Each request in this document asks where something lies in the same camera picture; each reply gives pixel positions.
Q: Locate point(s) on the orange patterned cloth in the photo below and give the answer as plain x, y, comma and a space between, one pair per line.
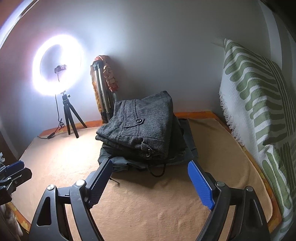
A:
111, 80

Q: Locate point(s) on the white ring light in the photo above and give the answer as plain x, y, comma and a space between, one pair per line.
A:
59, 64

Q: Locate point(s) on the silver folded tripod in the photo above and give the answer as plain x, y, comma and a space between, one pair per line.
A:
103, 95

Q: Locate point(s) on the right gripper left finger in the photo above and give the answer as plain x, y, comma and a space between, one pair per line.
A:
97, 181

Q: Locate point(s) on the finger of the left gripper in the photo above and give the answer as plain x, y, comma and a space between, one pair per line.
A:
9, 184
7, 171

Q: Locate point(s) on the dark grey folded garment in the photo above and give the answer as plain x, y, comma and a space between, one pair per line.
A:
182, 150

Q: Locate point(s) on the phone holder clamp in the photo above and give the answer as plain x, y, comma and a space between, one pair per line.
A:
59, 69

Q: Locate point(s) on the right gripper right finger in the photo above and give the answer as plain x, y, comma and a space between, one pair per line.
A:
202, 184

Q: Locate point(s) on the green white striped pillow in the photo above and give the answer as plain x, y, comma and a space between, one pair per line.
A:
259, 110

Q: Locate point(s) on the grey houndstooth pants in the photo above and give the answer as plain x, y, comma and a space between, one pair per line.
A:
139, 126

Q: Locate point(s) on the black mini tripod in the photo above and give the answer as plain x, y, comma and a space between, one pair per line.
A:
68, 110

